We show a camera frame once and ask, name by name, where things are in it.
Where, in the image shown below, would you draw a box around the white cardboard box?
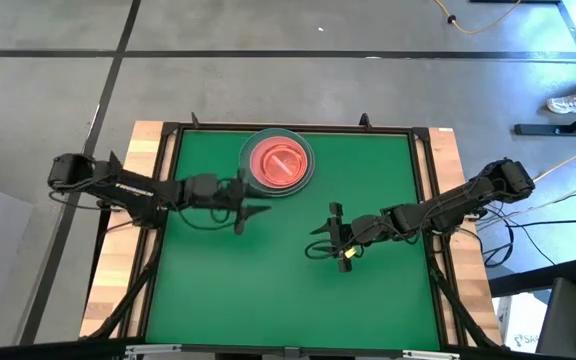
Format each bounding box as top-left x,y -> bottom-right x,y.
496,293 -> 550,357

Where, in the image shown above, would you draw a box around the transparent orange plastic plate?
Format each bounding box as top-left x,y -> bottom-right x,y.
260,143 -> 303,185

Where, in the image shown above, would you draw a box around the black floor cables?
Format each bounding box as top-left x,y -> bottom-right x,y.
476,187 -> 576,269

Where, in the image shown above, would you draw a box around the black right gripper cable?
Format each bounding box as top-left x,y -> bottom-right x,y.
303,238 -> 364,262

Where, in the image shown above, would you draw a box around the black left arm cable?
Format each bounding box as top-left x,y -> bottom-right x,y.
176,207 -> 237,233

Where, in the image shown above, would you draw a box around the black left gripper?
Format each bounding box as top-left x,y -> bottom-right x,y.
215,168 -> 273,236

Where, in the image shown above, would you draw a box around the green table mat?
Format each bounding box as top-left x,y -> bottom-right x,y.
145,128 -> 442,352

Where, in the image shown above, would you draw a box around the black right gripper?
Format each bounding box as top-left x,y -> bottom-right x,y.
309,201 -> 392,274

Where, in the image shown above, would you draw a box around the grey laptop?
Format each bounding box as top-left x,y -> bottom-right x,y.
536,276 -> 576,360

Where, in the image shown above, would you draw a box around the person's white shoe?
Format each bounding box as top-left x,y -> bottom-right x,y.
545,92 -> 576,116

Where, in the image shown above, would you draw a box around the black stand foot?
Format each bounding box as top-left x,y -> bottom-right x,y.
513,102 -> 576,138

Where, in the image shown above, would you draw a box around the black aluminium table frame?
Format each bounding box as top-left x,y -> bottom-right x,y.
80,111 -> 510,360

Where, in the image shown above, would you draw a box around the silver metal frame bracket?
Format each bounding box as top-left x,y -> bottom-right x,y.
401,349 -> 462,360
124,343 -> 183,358

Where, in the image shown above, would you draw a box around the yellow floor cable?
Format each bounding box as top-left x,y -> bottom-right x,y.
432,0 -> 522,36

